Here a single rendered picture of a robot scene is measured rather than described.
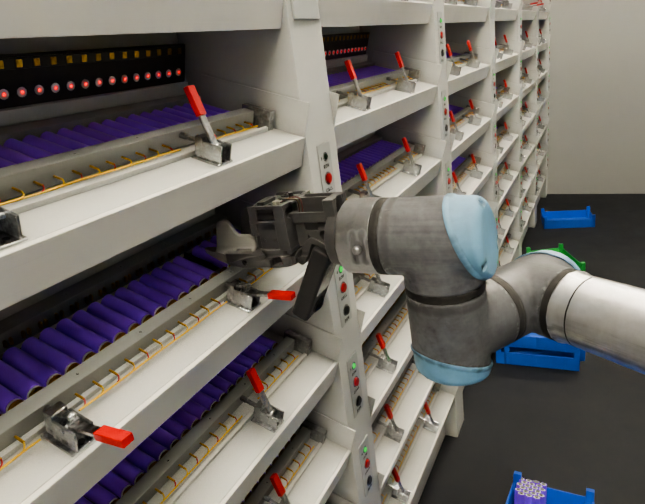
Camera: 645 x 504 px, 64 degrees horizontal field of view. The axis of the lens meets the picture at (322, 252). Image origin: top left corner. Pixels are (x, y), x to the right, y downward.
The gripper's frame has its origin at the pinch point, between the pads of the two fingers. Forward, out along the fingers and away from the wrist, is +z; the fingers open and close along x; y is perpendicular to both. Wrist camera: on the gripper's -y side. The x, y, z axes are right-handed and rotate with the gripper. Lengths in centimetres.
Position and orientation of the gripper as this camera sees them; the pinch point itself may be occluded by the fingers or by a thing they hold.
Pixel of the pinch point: (223, 249)
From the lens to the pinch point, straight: 74.2
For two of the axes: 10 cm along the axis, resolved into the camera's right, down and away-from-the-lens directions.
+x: -4.6, 3.7, -8.1
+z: -8.7, -0.2, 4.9
